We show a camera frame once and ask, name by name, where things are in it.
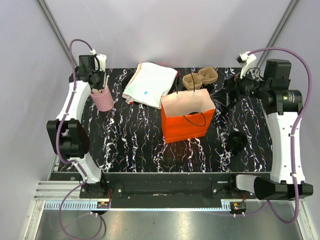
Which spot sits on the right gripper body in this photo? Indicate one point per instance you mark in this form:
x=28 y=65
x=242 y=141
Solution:
x=246 y=86

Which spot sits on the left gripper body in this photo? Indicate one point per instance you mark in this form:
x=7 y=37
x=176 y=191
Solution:
x=99 y=78

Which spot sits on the orange paper bag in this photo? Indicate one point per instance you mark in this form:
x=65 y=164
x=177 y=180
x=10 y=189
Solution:
x=176 y=124

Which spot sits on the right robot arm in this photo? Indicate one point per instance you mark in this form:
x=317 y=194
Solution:
x=282 y=107

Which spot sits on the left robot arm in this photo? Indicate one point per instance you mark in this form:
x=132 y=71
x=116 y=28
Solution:
x=68 y=138

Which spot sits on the pink holder cup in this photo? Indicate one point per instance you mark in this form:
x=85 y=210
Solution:
x=102 y=99

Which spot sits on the stack of white napkins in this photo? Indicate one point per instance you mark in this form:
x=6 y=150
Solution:
x=149 y=84

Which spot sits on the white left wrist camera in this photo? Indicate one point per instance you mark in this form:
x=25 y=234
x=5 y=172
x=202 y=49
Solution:
x=100 y=61

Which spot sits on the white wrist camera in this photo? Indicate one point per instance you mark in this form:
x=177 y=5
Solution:
x=247 y=61
x=100 y=61

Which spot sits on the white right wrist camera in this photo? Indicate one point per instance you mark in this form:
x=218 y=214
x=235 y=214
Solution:
x=247 y=61

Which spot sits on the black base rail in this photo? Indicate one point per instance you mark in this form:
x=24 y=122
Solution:
x=165 y=191

